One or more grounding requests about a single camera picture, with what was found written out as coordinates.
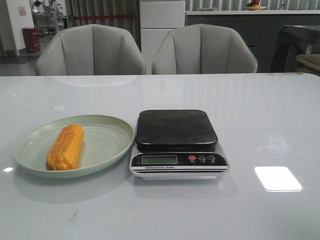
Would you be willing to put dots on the orange corn cob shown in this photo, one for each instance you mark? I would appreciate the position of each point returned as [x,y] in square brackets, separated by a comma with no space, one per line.
[66,150]

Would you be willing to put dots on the digital kitchen scale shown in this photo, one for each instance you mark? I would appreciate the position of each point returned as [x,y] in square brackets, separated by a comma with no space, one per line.
[176,144]

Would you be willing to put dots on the grey right armchair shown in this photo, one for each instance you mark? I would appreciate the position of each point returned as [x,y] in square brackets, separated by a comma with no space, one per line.
[203,49]

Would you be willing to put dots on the grey armchair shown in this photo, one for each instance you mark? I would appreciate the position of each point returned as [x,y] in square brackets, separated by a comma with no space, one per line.
[203,49]
[89,50]

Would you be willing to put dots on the light green plate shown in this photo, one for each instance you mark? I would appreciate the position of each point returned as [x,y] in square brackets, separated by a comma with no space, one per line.
[106,140]

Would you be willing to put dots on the grey left armchair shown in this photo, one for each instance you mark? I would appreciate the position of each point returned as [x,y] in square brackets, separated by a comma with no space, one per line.
[89,50]

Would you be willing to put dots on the white cabinet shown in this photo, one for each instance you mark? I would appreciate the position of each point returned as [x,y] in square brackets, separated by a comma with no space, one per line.
[157,18]

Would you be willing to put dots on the dark grey counter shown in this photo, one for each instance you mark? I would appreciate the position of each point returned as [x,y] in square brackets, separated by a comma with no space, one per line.
[258,28]

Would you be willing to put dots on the fruit bowl on counter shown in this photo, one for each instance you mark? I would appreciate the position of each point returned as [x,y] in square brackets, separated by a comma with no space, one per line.
[254,5]

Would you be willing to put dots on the red bin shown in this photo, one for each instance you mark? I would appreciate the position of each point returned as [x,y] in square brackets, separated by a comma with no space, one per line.
[31,40]

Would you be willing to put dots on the dark appliance at right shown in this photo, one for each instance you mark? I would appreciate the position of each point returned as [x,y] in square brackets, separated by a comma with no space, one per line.
[294,40]

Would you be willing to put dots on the beige cushion at right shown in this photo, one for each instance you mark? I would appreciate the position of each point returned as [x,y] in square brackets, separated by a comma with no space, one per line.
[308,64]

